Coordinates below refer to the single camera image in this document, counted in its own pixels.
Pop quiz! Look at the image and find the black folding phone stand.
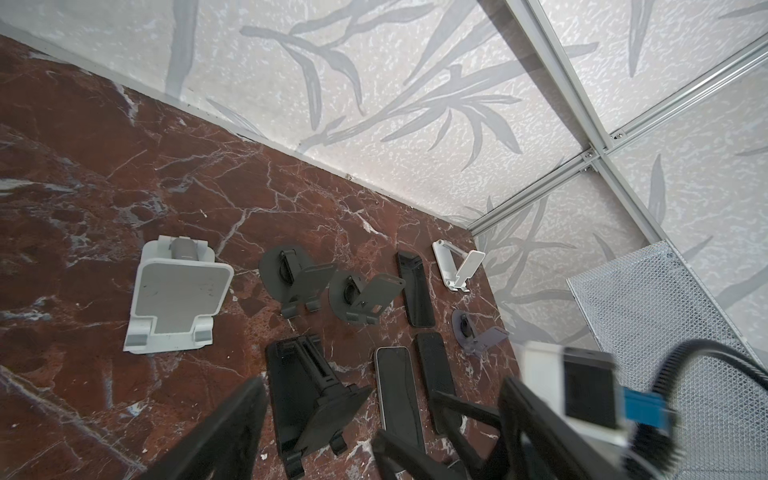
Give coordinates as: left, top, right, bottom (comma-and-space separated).
266, 334, 372, 479

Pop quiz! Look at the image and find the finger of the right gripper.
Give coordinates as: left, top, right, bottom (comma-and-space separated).
371, 392, 501, 479

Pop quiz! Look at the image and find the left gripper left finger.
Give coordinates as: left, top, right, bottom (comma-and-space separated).
140, 377, 268, 479

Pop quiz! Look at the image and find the aluminium frame crossbar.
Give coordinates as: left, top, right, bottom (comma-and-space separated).
469, 35, 767, 243

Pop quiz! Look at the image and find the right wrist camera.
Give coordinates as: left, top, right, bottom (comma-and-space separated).
515, 341, 675, 447

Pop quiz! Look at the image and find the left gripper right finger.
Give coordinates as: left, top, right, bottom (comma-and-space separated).
498, 377, 624, 479

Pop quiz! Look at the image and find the black phone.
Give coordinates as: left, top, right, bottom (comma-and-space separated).
374, 346, 426, 453
396, 251, 436, 328
415, 332, 462, 437

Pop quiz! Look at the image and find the back right grey round stand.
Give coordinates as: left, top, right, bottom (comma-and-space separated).
328, 271, 406, 325

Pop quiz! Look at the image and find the white phone stand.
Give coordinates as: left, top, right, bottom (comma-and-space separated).
432, 240, 485, 293
123, 235, 234, 354

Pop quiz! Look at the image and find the grey round phone stand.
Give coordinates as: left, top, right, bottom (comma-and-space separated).
451, 310, 509, 358

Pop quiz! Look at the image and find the back left grey round stand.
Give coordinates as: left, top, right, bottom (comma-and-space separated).
259, 245, 337, 319

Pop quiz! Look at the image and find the white wire mesh basket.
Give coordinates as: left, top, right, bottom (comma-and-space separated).
567, 241, 767, 479

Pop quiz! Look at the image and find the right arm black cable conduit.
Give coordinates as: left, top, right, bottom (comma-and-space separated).
623, 338, 768, 480

